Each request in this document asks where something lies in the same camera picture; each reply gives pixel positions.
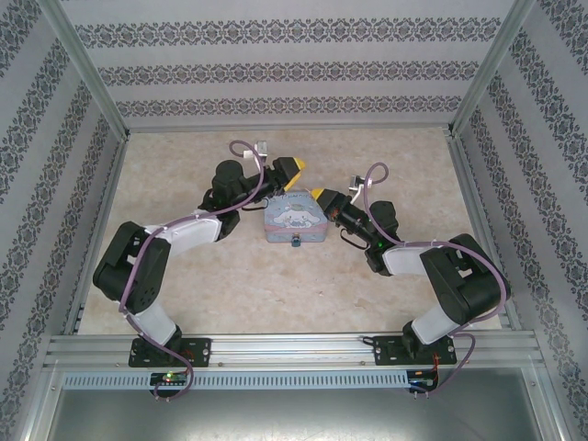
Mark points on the light blue zipper pouch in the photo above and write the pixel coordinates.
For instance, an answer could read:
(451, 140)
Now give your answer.
(294, 216)

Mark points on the aluminium side frame rail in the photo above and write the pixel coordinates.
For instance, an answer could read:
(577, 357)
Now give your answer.
(468, 184)
(112, 184)

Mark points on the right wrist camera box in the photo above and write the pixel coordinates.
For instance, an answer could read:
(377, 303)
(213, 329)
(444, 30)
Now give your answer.
(356, 181)

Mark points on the small controller board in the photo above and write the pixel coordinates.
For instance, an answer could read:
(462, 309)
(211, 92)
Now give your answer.
(422, 376)
(167, 378)

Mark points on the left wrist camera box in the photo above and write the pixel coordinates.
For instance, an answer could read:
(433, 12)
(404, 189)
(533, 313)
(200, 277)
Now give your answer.
(262, 148)

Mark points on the short aluminium frame rail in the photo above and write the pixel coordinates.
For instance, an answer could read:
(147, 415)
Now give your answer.
(285, 127)

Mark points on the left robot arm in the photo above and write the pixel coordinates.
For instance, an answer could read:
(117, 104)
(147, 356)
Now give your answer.
(193, 235)

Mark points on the aluminium frame post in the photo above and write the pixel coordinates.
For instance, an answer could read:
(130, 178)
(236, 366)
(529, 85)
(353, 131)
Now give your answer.
(491, 64)
(82, 64)

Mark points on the grey metal panel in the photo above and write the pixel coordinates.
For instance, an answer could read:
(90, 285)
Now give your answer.
(294, 413)

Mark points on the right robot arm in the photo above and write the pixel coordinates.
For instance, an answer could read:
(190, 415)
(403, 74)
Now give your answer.
(409, 262)

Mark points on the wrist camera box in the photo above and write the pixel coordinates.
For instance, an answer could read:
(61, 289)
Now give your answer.
(356, 181)
(262, 148)

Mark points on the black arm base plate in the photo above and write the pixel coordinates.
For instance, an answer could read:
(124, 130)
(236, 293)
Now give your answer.
(202, 351)
(383, 351)

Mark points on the aluminium mounting rail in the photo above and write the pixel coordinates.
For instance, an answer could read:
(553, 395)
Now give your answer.
(294, 344)

